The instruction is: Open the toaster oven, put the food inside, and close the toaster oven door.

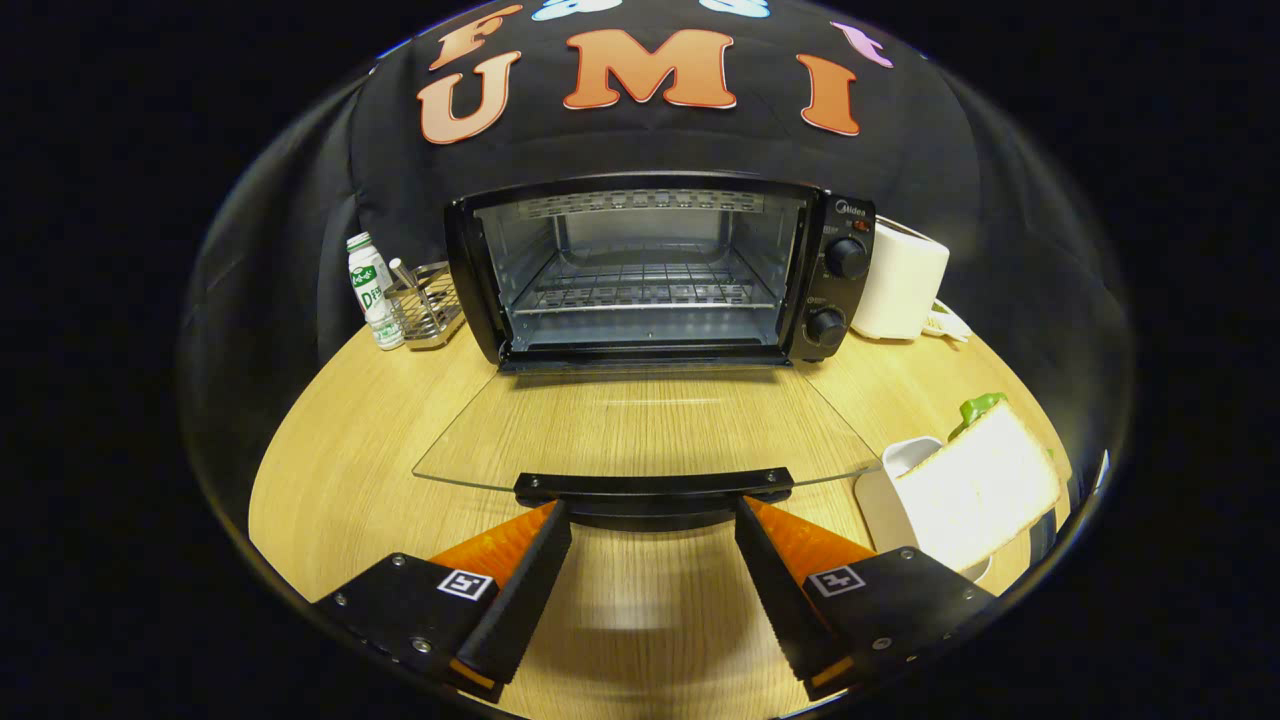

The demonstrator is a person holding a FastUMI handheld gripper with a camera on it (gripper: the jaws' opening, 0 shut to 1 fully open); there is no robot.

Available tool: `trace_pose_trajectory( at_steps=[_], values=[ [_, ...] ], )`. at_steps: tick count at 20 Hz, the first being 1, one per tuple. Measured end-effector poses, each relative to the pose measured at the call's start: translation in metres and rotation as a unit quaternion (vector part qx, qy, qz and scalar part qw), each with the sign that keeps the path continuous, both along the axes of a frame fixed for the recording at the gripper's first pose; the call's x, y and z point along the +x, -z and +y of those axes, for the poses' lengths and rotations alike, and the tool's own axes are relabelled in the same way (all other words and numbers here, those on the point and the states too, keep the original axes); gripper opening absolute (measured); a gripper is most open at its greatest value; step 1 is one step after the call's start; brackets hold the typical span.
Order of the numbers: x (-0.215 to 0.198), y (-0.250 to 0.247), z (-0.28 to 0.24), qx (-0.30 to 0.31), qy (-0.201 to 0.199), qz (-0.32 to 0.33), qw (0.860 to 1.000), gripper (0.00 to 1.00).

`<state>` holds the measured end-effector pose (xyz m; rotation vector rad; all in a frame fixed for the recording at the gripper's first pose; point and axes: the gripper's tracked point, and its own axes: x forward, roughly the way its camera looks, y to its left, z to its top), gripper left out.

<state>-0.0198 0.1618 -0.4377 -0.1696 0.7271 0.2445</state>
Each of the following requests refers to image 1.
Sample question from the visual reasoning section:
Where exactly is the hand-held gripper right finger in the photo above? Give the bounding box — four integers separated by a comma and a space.
733, 495, 999, 701

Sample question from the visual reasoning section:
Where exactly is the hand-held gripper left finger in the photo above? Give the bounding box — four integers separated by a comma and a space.
313, 500, 573, 701

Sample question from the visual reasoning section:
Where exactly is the sandwich with lettuce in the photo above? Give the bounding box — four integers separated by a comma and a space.
895, 392, 1063, 573

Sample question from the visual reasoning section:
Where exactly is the black toaster oven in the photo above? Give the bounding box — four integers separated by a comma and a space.
412, 172, 881, 531

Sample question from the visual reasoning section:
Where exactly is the white food tray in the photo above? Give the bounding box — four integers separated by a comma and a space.
853, 436, 993, 583

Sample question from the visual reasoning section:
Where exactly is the white pop-up toaster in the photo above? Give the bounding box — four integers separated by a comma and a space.
850, 215, 951, 341

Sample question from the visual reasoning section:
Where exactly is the small white dish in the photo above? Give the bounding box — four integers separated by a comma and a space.
922, 298, 971, 344

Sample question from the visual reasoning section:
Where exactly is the white bottle with green label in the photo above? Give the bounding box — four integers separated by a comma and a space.
346, 232, 406, 351

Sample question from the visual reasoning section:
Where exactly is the metal wire rack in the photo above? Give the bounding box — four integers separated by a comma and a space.
385, 258, 466, 351

